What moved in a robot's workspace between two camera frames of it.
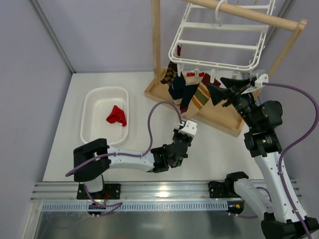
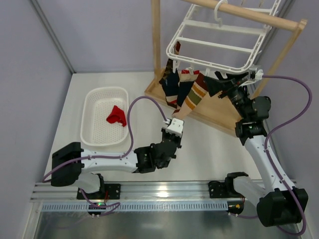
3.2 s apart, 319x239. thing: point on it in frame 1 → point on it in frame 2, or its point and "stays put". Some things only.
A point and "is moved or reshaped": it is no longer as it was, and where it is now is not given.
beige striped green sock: (200, 98) is moved or reshaped
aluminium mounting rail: (41, 192) stays put
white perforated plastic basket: (98, 102) stays put
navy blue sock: (190, 90) → (187, 77)
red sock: (117, 115) stays put
